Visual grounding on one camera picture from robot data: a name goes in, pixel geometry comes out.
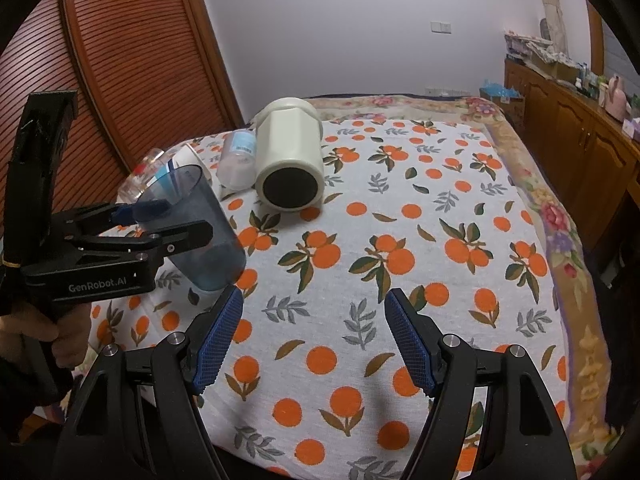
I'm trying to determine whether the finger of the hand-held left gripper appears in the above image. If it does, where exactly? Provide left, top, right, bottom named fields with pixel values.
left=75, top=220, right=214, bottom=263
left=50, top=199, right=172, bottom=233

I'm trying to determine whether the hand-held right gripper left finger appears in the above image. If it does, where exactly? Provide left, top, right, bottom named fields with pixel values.
left=50, top=285, right=246, bottom=480

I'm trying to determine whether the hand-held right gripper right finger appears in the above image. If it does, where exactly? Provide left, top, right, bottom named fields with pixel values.
left=384, top=287, right=581, bottom=480

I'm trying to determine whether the translucent blue plastic cup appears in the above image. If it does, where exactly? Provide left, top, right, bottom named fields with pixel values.
left=132, top=165, right=247, bottom=292

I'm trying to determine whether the white paper cup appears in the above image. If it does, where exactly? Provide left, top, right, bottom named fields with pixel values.
left=150, top=142, right=223, bottom=201

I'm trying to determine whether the cream ceramic cup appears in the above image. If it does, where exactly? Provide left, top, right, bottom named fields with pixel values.
left=254, top=97, right=326, bottom=211

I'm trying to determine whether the person's left hand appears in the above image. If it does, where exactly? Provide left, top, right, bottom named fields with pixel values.
left=0, top=302, right=91, bottom=371

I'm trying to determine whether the clear bottle red label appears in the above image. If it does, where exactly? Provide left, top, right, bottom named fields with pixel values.
left=117, top=147, right=173, bottom=204

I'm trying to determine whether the clear plastic bottle blue label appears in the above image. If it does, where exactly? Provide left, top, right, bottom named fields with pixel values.
left=216, top=130, right=258, bottom=191

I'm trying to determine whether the orange fruit printed blanket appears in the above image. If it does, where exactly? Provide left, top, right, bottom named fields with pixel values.
left=90, top=110, right=571, bottom=480

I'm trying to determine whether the wooden louvered wardrobe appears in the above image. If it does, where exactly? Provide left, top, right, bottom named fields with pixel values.
left=0, top=0, right=246, bottom=246

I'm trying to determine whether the floral bordered blanket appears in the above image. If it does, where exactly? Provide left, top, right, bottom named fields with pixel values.
left=305, top=94, right=621, bottom=461

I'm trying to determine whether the wooden sideboard cabinet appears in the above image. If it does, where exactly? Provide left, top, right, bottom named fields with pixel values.
left=502, top=57, right=640, bottom=261

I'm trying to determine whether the blue plastic bag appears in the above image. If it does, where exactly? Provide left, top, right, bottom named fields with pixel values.
left=479, top=78, right=524, bottom=102

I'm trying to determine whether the pile of boxes and papers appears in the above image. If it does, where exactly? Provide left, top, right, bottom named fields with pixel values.
left=504, top=30, right=581, bottom=83

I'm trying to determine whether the pink kettle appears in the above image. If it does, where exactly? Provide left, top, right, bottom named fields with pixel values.
left=604, top=74, right=632, bottom=122

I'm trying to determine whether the wooden mirror frame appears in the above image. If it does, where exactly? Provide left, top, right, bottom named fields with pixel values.
left=585, top=0, right=607, bottom=77

